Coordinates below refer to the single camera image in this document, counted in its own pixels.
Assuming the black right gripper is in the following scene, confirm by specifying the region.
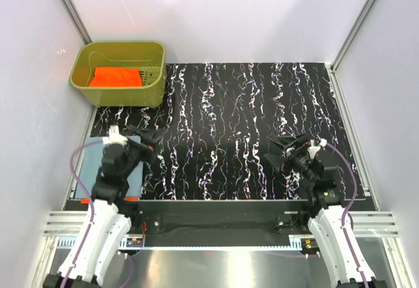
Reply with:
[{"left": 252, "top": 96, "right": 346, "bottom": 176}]
[{"left": 264, "top": 133, "right": 318, "bottom": 184}]

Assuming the folded orange t shirt underneath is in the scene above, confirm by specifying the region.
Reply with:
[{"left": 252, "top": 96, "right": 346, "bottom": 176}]
[{"left": 80, "top": 197, "right": 140, "bottom": 204}]

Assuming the olive green plastic basket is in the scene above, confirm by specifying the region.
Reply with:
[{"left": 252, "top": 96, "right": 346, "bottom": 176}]
[{"left": 69, "top": 41, "right": 166, "bottom": 107}]

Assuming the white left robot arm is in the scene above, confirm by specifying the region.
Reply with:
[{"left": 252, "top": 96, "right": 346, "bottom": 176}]
[{"left": 42, "top": 125, "right": 166, "bottom": 287}]

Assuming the folded grey-blue t shirt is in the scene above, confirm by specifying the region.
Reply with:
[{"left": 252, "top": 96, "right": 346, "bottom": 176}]
[{"left": 79, "top": 137, "right": 144, "bottom": 198}]

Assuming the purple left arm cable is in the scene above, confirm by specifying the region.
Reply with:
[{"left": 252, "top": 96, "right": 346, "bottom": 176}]
[{"left": 60, "top": 139, "right": 112, "bottom": 288}]

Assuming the orange t shirt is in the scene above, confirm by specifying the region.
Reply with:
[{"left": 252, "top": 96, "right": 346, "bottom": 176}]
[{"left": 89, "top": 67, "right": 143, "bottom": 88}]

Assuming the aluminium front rail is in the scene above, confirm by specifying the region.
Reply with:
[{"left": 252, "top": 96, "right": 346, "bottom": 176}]
[{"left": 43, "top": 211, "right": 398, "bottom": 237}]

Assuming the left aluminium frame post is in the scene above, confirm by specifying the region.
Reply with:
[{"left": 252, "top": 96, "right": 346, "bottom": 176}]
[{"left": 60, "top": 0, "right": 92, "bottom": 45}]

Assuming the black marble pattern mat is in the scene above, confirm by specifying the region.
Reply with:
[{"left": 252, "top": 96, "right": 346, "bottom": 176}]
[{"left": 91, "top": 63, "right": 365, "bottom": 200}]

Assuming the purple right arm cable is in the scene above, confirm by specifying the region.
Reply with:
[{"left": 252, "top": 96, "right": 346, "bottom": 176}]
[{"left": 322, "top": 142, "right": 371, "bottom": 288}]

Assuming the right aluminium frame post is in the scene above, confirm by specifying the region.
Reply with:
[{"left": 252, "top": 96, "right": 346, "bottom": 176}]
[{"left": 330, "top": 0, "right": 378, "bottom": 72}]

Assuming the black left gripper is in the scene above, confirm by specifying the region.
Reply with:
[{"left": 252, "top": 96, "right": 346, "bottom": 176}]
[{"left": 120, "top": 125, "right": 166, "bottom": 178}]

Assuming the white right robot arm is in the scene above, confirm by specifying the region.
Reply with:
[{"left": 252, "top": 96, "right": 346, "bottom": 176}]
[{"left": 264, "top": 134, "right": 388, "bottom": 287}]

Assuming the aluminium frame post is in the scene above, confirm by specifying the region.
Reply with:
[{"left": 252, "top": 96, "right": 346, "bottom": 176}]
[
  {"left": 330, "top": 0, "right": 378, "bottom": 72},
  {"left": 60, "top": 0, "right": 92, "bottom": 45}
]

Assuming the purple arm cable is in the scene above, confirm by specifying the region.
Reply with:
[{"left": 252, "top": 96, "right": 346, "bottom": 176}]
[
  {"left": 322, "top": 142, "right": 371, "bottom": 288},
  {"left": 60, "top": 139, "right": 112, "bottom": 288}
]

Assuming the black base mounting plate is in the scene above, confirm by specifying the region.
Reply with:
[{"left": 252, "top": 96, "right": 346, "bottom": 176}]
[{"left": 137, "top": 200, "right": 308, "bottom": 248}]

